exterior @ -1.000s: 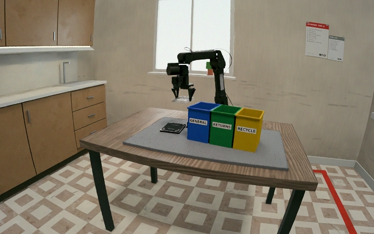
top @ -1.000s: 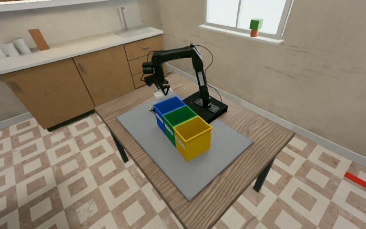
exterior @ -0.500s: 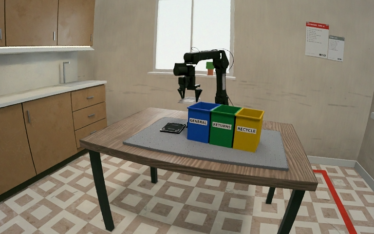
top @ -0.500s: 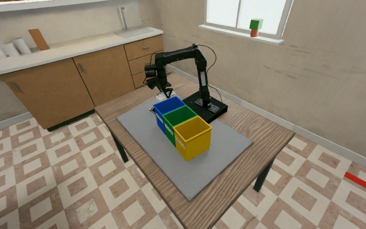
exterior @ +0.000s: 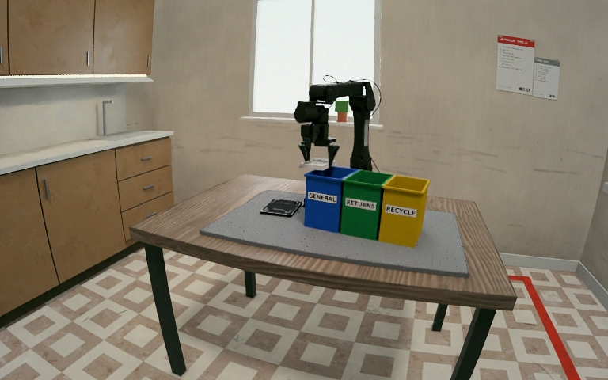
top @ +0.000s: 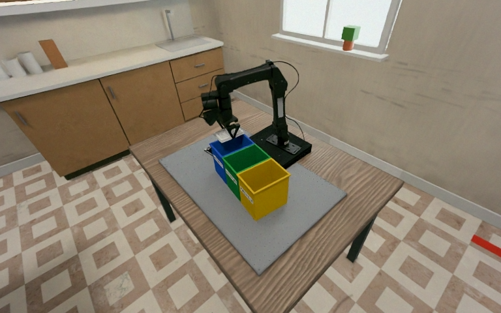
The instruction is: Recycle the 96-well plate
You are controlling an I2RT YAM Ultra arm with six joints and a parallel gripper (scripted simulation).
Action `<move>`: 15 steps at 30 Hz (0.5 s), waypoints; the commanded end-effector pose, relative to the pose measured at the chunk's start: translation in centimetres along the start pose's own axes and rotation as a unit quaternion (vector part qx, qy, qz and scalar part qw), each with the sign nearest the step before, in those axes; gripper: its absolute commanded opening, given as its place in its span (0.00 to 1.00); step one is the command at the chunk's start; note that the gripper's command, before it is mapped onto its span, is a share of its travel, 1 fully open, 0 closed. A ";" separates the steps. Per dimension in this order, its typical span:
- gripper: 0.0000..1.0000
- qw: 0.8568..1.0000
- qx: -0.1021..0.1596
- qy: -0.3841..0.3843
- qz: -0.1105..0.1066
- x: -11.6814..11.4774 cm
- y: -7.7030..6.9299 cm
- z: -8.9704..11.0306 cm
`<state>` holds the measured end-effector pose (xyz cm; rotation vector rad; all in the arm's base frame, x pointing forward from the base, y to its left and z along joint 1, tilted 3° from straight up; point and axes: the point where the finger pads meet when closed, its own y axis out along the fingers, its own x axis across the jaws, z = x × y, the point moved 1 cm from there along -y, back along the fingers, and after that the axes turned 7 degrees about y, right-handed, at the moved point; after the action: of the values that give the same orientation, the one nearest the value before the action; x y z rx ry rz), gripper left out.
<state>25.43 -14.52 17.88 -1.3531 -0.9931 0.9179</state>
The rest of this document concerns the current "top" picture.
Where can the yellow open bin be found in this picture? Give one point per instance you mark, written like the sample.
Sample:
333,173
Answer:
263,188

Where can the black rectangular frame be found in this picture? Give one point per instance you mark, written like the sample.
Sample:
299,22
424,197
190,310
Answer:
208,150

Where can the green bin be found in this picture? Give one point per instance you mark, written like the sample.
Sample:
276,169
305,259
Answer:
240,161

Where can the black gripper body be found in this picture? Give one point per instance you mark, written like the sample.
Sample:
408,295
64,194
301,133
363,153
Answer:
226,124

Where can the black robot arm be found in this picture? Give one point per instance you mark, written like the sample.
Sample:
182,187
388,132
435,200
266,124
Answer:
225,84

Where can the blue bin with label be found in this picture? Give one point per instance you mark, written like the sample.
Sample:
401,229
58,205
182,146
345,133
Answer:
220,150

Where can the white well plate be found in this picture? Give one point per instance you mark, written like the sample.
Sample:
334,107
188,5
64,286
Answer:
223,135

